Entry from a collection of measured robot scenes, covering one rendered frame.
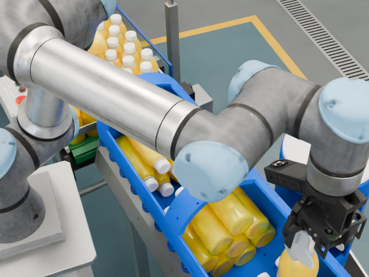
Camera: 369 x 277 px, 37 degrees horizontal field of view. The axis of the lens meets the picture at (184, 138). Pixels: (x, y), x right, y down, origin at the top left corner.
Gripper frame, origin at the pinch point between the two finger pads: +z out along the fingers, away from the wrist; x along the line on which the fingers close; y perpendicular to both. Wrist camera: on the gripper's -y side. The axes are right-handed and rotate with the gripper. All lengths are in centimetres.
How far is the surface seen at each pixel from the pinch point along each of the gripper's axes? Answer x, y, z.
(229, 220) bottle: 3.3, -25.4, 25.8
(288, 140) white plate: 40, -48, 39
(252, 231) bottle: 9.2, -23.7, 32.9
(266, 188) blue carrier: 14.2, -26.4, 22.4
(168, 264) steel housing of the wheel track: -7, -38, 55
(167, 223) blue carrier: -8.4, -34.6, 29.8
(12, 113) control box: -28, -95, 33
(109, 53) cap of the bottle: 10, -107, 33
